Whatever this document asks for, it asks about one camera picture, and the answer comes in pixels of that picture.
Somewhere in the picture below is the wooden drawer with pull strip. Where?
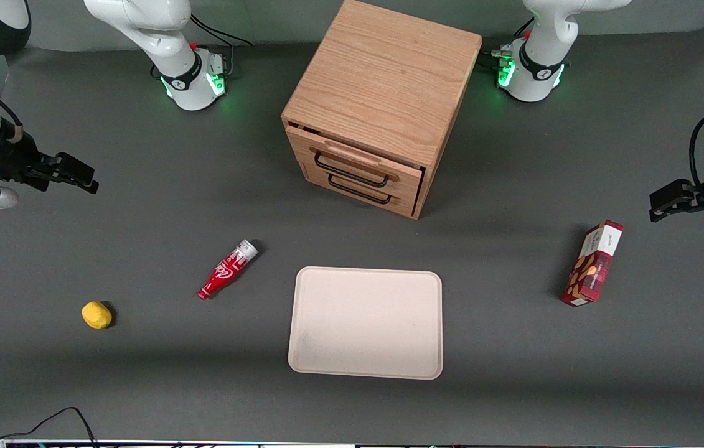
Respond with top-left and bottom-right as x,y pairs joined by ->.
286,123 -> 425,198

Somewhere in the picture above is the black base cable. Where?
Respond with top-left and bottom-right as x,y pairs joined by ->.
190,12 -> 254,75
476,19 -> 536,70

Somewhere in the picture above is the beige plastic tray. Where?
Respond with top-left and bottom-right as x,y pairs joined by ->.
288,266 -> 444,380

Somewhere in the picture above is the long black wire drawer handle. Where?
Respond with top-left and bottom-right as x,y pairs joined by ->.
314,152 -> 390,189

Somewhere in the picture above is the black right base cable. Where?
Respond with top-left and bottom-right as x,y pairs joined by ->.
190,12 -> 254,75

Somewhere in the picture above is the plain wooden drawer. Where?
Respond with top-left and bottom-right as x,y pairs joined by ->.
302,163 -> 420,218

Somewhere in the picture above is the black floor cable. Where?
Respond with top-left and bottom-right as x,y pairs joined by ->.
0,392 -> 98,448

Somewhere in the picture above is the short black wire drawer handle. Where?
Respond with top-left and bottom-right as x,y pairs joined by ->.
327,174 -> 393,205

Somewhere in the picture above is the wooden drawer cabinet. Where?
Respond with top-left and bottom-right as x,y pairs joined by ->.
281,0 -> 483,220

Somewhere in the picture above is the black left base cable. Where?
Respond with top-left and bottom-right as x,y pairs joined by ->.
476,19 -> 536,70

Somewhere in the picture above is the red snack box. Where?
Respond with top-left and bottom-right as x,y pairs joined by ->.
561,220 -> 624,307

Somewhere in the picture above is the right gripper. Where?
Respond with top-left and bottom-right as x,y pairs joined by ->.
0,134 -> 100,209

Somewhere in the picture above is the yellow lemon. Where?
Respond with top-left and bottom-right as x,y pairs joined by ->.
82,301 -> 113,330

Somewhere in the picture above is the red cola bottle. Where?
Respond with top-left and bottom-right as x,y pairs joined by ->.
197,240 -> 260,301

